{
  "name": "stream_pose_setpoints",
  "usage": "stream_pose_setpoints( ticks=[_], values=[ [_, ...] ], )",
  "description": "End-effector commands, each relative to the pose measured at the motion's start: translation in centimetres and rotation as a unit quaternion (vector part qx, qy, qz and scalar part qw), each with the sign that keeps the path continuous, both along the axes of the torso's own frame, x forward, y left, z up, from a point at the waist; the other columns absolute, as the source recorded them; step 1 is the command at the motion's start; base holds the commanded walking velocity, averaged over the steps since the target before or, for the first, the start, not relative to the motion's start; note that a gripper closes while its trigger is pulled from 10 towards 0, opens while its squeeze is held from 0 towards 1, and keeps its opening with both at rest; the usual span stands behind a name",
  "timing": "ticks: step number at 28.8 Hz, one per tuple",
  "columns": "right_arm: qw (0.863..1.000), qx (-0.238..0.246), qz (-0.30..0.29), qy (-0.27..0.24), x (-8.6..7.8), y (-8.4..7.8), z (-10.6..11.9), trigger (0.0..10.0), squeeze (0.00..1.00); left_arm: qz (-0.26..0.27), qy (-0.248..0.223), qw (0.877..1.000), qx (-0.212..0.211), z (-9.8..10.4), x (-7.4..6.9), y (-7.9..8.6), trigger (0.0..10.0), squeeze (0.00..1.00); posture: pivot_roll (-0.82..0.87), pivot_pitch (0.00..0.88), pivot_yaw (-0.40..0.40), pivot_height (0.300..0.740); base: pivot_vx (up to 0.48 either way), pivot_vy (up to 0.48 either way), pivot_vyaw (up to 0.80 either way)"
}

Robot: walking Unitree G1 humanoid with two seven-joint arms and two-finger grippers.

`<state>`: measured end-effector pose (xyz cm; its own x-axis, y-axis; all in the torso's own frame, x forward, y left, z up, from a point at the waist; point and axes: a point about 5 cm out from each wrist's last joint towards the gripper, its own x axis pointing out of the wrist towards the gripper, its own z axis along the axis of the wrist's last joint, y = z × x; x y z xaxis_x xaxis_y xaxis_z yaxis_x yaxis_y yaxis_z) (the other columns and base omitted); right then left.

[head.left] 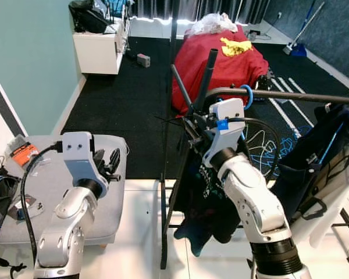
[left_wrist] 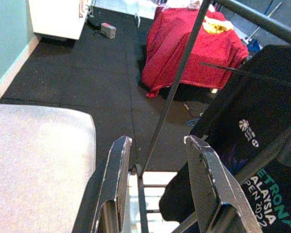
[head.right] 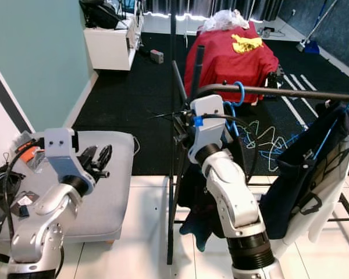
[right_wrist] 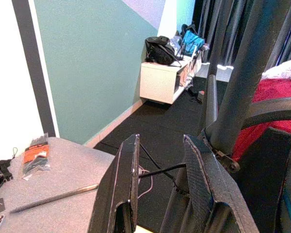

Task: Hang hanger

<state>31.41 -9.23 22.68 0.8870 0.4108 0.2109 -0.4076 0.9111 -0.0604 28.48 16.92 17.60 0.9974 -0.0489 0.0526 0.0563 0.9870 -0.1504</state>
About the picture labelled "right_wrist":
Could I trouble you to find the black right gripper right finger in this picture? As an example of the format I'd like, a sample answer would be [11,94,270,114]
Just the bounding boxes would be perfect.
[183,134,259,233]

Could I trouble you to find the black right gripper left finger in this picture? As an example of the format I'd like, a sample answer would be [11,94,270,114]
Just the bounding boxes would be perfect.
[87,133,140,233]

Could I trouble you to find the grey upholstered ottoman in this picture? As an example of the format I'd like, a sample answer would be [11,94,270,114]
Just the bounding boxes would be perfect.
[0,137,117,233]

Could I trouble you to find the thin dark metal rod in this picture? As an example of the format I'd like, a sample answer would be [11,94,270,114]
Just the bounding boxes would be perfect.
[9,183,99,214]

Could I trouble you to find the black metal clothes rack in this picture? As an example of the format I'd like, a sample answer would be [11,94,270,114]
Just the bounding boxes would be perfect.
[198,0,291,173]

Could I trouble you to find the white low cabinet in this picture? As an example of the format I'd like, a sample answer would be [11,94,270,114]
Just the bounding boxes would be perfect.
[139,57,202,105]

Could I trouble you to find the red cloth yellow emblem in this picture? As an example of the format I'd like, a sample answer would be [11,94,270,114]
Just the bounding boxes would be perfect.
[231,77,291,162]

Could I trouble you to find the black duffel bag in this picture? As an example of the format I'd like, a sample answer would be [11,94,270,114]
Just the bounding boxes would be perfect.
[145,35,182,67]

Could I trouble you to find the turquoise blue bag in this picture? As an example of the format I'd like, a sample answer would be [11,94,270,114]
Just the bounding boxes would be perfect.
[180,30,206,56]

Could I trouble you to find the dark grey curtains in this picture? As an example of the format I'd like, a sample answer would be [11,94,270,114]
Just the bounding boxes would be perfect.
[193,0,291,71]

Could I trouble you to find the pale pink cable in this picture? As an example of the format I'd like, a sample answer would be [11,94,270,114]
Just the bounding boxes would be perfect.
[137,166,154,200]

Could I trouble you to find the thin black floor cable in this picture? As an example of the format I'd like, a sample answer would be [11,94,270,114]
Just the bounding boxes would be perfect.
[138,143,189,195]

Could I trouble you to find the cable ties pack orange label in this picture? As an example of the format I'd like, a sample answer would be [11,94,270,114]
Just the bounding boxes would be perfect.
[21,133,51,182]

